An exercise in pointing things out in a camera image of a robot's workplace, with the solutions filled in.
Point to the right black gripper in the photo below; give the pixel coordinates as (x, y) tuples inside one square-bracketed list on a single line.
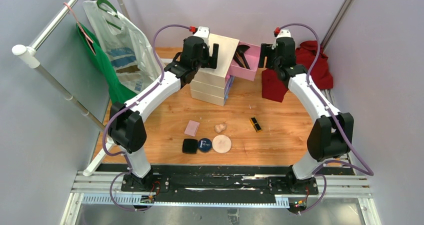
[(266, 50)]

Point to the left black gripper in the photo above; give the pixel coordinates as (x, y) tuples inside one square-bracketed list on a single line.
[(210, 61)]

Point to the white mini drawer cabinet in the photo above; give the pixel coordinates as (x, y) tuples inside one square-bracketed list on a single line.
[(213, 85)]

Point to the black fan makeup brush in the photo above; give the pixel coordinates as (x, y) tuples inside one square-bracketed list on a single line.
[(241, 49)]

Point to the thin gold brush handle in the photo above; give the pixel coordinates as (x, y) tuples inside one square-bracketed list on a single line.
[(238, 59)]

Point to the beige makeup sponge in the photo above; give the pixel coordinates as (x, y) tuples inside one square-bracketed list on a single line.
[(219, 128)]

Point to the pink square pad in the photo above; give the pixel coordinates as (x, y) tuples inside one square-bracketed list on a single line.
[(191, 128)]

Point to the black gold lipstick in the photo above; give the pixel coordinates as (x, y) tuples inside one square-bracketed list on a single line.
[(255, 124)]

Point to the round beige powder puff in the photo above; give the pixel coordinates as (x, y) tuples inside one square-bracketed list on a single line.
[(221, 144)]

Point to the round navy compact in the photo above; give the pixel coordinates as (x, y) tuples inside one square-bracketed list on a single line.
[(204, 145)]

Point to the black square compact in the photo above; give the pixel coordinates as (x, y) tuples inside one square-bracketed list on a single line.
[(190, 146)]

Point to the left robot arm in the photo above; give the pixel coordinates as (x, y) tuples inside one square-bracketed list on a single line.
[(126, 125)]

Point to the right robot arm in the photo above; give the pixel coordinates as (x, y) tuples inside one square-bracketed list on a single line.
[(332, 129)]

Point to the white plastic bag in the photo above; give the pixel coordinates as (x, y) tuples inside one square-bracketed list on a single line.
[(129, 51)]

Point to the green cloth bag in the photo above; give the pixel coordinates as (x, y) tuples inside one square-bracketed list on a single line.
[(117, 91)]

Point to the pink clothes hanger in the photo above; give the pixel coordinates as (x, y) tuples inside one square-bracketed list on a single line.
[(81, 29)]

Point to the green clothes hanger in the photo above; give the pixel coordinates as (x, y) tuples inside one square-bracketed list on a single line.
[(108, 8)]

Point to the metal clothes rack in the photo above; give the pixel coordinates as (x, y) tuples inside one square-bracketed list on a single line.
[(41, 133)]

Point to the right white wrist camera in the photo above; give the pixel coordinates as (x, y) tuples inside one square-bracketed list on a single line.
[(282, 33)]

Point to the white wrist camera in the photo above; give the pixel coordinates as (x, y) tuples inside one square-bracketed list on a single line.
[(203, 32), (282, 33)]

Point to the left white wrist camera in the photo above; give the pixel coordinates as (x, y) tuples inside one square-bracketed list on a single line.
[(203, 32)]

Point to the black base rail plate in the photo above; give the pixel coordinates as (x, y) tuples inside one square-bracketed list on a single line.
[(224, 184)]

